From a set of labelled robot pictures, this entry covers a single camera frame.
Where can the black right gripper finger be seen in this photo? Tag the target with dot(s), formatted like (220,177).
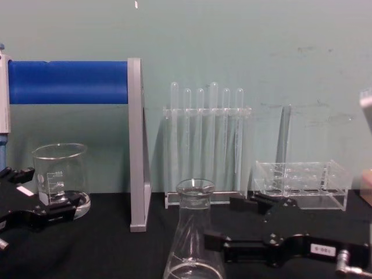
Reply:
(247,250)
(241,204)

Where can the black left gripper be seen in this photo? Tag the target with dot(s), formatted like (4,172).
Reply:
(17,200)

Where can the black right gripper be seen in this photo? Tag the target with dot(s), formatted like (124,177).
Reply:
(357,251)

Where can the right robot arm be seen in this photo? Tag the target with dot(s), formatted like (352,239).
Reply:
(366,107)

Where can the clear glass beaker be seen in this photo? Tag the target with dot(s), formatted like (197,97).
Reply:
(61,162)

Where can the clear glass conical flask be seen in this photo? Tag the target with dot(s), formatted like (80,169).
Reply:
(191,221)

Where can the brown cardboard box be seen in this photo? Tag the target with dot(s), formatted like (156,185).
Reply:
(367,186)

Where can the clear acrylic test tube rack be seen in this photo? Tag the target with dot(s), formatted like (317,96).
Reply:
(319,186)

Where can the clear glass test tube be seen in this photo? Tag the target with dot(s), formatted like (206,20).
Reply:
(284,136)

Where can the black table cloth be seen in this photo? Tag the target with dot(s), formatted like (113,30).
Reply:
(110,255)

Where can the clear acrylic dropper rack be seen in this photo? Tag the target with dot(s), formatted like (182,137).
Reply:
(203,111)

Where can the grey and blue pipette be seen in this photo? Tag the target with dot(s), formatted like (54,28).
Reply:
(4,96)

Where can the clear plastic dropper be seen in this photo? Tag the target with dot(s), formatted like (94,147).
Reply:
(174,96)
(226,101)
(187,101)
(200,101)
(214,96)

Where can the grey stand with blue bar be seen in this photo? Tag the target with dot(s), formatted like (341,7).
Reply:
(69,81)

